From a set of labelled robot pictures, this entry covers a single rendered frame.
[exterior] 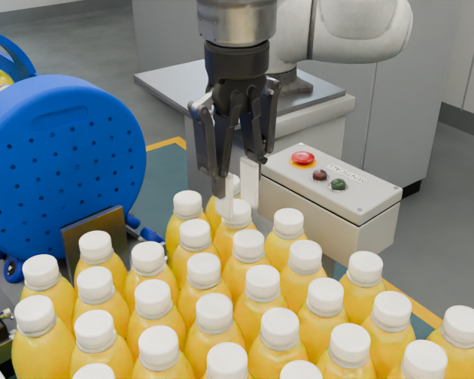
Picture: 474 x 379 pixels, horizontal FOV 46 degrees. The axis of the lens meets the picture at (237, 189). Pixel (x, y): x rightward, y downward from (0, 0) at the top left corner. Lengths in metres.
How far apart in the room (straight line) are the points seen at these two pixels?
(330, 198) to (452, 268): 1.79
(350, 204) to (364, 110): 1.65
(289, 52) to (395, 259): 1.42
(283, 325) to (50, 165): 0.43
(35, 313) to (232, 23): 0.37
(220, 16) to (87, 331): 0.35
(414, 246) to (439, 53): 0.86
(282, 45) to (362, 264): 0.71
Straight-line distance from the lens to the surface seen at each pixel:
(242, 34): 0.61
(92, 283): 0.65
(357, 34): 1.25
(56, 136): 0.83
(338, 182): 0.80
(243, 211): 0.74
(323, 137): 1.38
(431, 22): 2.54
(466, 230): 2.80
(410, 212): 2.84
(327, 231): 0.81
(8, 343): 0.79
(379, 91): 2.41
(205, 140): 0.65
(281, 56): 1.29
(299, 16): 1.26
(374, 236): 0.82
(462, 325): 0.62
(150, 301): 0.61
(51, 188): 0.86
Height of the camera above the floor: 1.52
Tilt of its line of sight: 32 degrees down
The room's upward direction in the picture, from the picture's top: straight up
